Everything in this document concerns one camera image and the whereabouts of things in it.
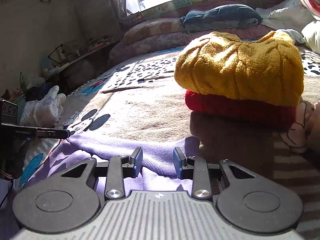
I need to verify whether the purple sweatshirt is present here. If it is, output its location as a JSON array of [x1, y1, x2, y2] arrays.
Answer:
[[17, 132, 200, 197]]

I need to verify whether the white floral cloth bundle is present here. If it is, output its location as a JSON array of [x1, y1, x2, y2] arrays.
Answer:
[[19, 86, 66, 128]]

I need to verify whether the Mickey Mouse blanket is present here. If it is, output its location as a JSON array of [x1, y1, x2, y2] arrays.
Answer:
[[26, 51, 319, 239]]

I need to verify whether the red knit sweater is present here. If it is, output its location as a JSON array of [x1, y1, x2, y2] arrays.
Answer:
[[185, 90, 296, 130]]

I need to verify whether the cluttered side table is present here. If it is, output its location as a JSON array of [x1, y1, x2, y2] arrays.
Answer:
[[40, 36, 119, 80]]

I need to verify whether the yellow knit sweater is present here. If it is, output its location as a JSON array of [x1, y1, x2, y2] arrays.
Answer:
[[174, 31, 304, 107]]

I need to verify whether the pink floral quilt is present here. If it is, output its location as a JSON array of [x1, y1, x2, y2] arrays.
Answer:
[[108, 24, 272, 67]]

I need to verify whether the dark blue pillow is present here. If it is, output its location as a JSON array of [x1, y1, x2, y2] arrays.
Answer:
[[180, 4, 262, 33]]

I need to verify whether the white duvet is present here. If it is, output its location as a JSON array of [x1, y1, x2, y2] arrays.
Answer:
[[255, 0, 319, 54]]

